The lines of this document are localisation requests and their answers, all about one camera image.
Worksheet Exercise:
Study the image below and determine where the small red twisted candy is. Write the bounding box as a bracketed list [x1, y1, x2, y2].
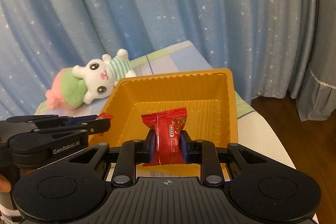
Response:
[96, 112, 113, 120]

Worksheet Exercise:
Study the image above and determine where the large red snack packet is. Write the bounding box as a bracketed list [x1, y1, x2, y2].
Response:
[142, 107, 187, 166]

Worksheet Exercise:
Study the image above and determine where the person's left hand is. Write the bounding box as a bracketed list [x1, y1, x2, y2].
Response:
[0, 174, 11, 193]

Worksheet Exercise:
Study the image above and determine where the bunny carrot plush toy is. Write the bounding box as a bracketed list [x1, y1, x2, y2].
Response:
[45, 49, 136, 110]

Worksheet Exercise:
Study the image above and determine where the checkered tablecloth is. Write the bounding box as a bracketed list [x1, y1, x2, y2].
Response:
[34, 40, 297, 180]

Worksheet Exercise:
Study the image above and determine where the orange plastic tray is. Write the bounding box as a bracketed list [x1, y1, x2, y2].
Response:
[88, 68, 239, 179]

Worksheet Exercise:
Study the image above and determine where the grey lace-trimmed curtain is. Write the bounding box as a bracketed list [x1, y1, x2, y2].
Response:
[296, 0, 335, 121]

